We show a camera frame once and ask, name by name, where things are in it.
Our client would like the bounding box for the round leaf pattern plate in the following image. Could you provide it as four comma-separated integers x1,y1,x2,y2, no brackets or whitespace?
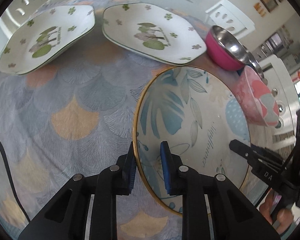
133,66,250,215

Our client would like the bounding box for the pink ceramic bowl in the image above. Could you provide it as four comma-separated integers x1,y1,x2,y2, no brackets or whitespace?
232,66,279,127

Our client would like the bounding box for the pink steel bowl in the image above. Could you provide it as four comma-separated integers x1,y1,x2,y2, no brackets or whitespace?
205,25,250,71

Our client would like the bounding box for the white floral plate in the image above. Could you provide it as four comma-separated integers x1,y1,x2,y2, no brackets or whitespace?
0,5,96,75
102,3,207,66

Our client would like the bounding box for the right hand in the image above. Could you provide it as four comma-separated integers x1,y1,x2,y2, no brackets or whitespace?
259,190,294,235

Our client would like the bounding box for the white chair right near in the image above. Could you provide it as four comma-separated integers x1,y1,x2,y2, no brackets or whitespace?
250,55,300,153

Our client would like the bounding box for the white chair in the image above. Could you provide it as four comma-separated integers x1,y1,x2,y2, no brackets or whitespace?
205,0,255,40
250,55,300,153
0,0,48,32

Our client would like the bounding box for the blue steel bowl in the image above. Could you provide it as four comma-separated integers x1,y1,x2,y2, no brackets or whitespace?
236,51,264,79

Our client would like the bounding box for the white chair right far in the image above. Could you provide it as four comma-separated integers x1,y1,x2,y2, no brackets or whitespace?
205,0,255,40

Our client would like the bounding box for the framed picture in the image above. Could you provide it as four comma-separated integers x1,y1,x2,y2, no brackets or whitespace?
260,0,278,12

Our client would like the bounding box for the white chair left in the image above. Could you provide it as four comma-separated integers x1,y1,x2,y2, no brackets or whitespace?
0,0,48,32

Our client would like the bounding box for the black cable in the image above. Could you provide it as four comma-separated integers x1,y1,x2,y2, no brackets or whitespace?
0,130,31,223

